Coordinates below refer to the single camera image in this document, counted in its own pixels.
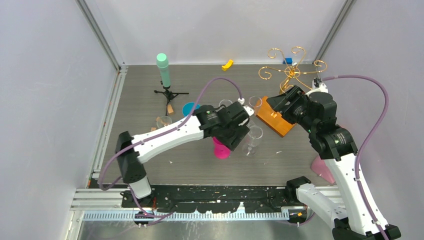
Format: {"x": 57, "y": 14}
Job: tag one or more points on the orange wooden rack base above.
{"x": 273, "y": 119}

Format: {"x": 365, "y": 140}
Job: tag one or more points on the blue wine glass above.
{"x": 186, "y": 109}

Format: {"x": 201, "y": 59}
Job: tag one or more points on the clear patterned wine glass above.
{"x": 163, "y": 121}

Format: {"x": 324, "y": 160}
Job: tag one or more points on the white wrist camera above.
{"x": 320, "y": 86}
{"x": 249, "y": 111}

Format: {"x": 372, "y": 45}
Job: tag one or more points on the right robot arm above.
{"x": 359, "y": 219}

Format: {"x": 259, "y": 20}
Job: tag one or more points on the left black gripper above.
{"x": 241, "y": 132}

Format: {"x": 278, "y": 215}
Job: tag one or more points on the clear plain wine glass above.
{"x": 225, "y": 102}

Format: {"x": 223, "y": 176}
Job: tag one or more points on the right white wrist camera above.
{"x": 320, "y": 86}

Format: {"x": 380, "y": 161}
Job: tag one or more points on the black front rail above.
{"x": 218, "y": 199}

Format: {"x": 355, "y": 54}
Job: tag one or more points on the pink dustpan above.
{"x": 318, "y": 166}

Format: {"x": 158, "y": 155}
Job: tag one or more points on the yellow curved block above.
{"x": 228, "y": 65}

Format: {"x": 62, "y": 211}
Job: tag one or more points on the small wooden blocks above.
{"x": 169, "y": 111}

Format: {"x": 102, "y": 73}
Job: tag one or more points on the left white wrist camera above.
{"x": 249, "y": 111}

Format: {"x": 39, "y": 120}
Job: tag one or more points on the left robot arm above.
{"x": 228, "y": 124}

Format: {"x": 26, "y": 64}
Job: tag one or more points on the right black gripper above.
{"x": 277, "y": 102}

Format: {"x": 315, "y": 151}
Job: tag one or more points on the black tripod stand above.
{"x": 169, "y": 95}

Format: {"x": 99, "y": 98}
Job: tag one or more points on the mint green microphone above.
{"x": 162, "y": 63}

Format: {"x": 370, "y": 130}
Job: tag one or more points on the pink wine glass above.
{"x": 220, "y": 150}

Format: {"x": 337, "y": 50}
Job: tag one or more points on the gold wire glass rack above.
{"x": 292, "y": 71}

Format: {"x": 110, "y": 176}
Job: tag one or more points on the small blue block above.
{"x": 288, "y": 61}

